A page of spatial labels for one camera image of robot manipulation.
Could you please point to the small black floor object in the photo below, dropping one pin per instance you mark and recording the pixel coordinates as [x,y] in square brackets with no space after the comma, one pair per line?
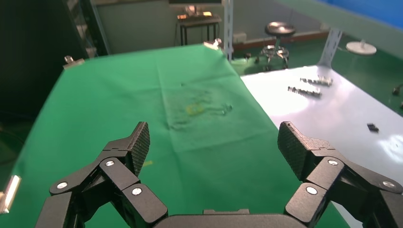
[396,90]

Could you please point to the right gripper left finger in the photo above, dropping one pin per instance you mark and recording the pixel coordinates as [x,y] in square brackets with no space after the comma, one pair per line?
[126,163]

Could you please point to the silver binder clip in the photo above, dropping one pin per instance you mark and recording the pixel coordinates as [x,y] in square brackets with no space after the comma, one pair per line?
[73,62]
[214,44]
[9,193]

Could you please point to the tiny black clip piece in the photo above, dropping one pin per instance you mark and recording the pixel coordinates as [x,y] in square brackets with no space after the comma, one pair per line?
[373,127]

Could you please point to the grey sloped shelf board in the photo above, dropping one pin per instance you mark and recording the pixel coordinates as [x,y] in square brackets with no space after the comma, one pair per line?
[355,23]

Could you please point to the black round seat stool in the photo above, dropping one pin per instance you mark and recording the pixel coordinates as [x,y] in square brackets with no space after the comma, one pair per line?
[280,29]

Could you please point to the white round disc stand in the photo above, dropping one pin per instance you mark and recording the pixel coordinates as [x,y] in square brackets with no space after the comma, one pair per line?
[361,48]

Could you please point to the black metal side table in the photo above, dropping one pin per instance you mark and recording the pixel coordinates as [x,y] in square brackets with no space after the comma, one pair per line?
[198,20]

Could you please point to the small notched metal strip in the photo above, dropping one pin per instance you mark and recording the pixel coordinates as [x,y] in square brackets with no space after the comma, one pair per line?
[304,92]
[316,81]

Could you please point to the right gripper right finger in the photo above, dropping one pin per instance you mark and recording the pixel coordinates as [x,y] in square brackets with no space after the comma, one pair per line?
[318,157]

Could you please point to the grey wall socket box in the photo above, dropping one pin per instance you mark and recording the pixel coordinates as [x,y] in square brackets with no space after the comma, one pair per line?
[240,37]

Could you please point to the grey perforated shelf post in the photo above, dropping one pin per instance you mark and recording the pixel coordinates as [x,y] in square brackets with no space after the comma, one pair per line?
[330,47]
[228,25]

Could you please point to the green table cloth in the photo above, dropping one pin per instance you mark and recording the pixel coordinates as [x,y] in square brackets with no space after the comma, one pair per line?
[126,94]

